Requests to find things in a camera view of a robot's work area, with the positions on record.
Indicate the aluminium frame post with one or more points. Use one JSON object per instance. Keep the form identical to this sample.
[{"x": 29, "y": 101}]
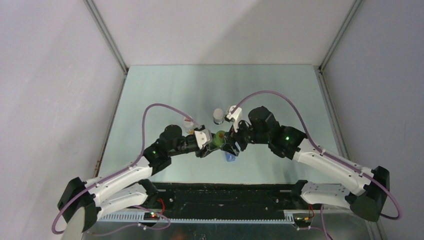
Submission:
[
  {"x": 106, "y": 34},
  {"x": 340, "y": 33}
]

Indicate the blue pill organizer box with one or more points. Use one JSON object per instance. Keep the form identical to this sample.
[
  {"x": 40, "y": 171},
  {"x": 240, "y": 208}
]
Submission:
[{"x": 229, "y": 157}]

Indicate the green pill bottle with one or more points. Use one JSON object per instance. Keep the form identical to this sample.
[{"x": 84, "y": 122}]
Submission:
[{"x": 219, "y": 138}]

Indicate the left aluminium frame post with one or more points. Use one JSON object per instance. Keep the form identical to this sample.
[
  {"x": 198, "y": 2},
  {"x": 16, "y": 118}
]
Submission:
[{"x": 106, "y": 34}]

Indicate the control board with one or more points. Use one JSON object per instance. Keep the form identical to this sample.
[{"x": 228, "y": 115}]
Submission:
[
  {"x": 303, "y": 219},
  {"x": 151, "y": 216}
]

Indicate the right aluminium frame post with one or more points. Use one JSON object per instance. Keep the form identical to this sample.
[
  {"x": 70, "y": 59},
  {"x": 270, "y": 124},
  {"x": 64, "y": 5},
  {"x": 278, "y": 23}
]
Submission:
[{"x": 340, "y": 33}]

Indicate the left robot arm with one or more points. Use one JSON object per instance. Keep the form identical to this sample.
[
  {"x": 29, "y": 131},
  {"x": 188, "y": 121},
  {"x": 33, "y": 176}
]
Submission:
[{"x": 130, "y": 185}]

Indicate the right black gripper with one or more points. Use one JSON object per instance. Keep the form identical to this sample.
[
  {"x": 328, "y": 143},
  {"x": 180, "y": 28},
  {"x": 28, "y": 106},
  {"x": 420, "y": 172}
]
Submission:
[{"x": 236, "y": 136}]

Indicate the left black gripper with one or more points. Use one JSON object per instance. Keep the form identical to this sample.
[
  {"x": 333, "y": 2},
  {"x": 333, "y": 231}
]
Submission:
[{"x": 204, "y": 151}]

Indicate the right control board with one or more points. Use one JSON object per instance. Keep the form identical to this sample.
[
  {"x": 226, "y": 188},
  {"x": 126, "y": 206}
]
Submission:
[{"x": 303, "y": 219}]

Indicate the white bottle orange label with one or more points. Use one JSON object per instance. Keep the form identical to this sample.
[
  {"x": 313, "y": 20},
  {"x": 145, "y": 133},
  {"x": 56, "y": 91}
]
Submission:
[{"x": 189, "y": 126}]

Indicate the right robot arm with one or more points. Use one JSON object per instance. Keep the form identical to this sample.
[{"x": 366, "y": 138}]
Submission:
[{"x": 360, "y": 189}]

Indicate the white pill bottle blue label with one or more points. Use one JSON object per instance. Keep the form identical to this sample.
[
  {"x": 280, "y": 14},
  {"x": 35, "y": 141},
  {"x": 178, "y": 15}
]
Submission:
[{"x": 218, "y": 116}]

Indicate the left control board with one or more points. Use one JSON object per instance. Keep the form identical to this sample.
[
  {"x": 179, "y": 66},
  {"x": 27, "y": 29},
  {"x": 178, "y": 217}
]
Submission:
[{"x": 151, "y": 216}]

